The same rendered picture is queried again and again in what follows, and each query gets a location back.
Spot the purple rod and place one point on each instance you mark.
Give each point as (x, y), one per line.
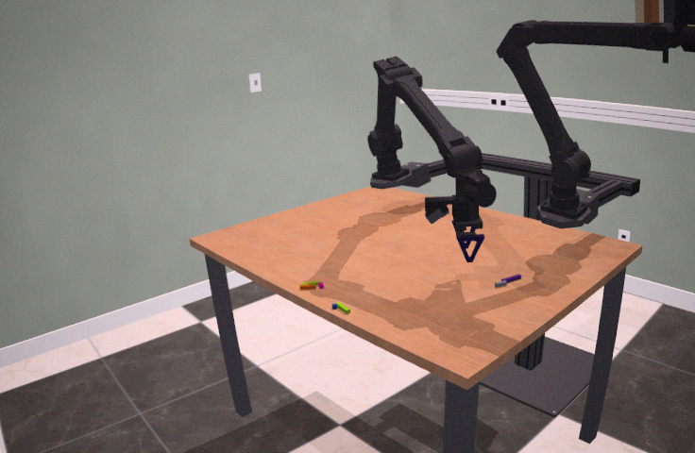
(513, 278)

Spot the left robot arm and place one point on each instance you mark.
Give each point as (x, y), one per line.
(571, 167)

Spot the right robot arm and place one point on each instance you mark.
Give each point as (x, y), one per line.
(397, 79)

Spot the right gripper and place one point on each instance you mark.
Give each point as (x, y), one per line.
(475, 222)

